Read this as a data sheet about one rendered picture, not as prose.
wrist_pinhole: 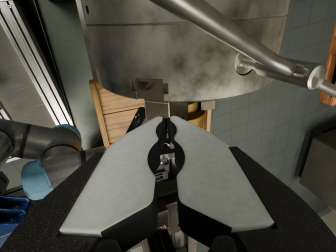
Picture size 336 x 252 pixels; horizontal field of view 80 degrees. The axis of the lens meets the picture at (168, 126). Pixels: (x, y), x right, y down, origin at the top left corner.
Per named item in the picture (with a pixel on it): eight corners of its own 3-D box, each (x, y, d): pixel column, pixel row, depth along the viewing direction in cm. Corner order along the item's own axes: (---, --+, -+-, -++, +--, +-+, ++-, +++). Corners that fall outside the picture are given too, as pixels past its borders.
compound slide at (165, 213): (134, 207, 67) (138, 220, 63) (163, 198, 70) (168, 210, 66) (141, 243, 77) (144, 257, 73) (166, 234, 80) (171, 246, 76)
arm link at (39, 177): (25, 151, 40) (13, 180, 33) (84, 140, 43) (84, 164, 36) (38, 180, 44) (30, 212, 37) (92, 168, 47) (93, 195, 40)
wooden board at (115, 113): (88, 79, 54) (89, 83, 51) (207, 63, 64) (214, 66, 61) (109, 166, 69) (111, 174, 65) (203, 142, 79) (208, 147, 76)
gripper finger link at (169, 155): (182, 143, 47) (146, 151, 44) (183, 137, 46) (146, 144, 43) (191, 155, 43) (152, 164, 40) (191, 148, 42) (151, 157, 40)
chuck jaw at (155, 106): (164, 57, 36) (131, 76, 26) (192, 58, 34) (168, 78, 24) (167, 114, 41) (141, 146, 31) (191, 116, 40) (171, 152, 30)
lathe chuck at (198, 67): (78, 22, 42) (106, 30, 16) (206, 14, 53) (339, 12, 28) (88, 66, 46) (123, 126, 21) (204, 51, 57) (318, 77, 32)
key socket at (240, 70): (243, 48, 27) (260, 51, 25) (233, 72, 28) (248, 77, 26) (226, 40, 25) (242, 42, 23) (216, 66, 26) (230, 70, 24)
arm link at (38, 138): (36, 114, 48) (25, 138, 39) (85, 125, 53) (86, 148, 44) (29, 142, 50) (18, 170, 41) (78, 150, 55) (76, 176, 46)
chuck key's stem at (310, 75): (239, 51, 27) (331, 68, 18) (232, 67, 27) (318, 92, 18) (227, 46, 26) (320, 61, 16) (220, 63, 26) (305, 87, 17)
